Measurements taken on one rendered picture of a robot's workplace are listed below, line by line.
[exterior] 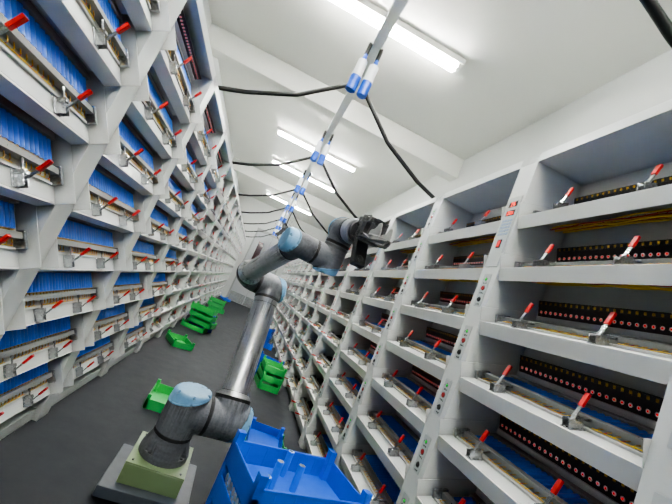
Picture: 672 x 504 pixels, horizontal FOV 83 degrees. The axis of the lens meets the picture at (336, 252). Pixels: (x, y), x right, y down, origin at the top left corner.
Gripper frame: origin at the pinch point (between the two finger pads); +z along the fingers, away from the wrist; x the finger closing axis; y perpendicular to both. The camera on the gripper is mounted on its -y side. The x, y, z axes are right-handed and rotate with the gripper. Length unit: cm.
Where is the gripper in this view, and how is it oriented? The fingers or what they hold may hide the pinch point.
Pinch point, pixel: (385, 243)
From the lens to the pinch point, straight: 109.9
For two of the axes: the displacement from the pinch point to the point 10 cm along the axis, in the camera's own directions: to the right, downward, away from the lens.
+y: 4.3, -9.0, 0.6
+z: 3.8, 1.2, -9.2
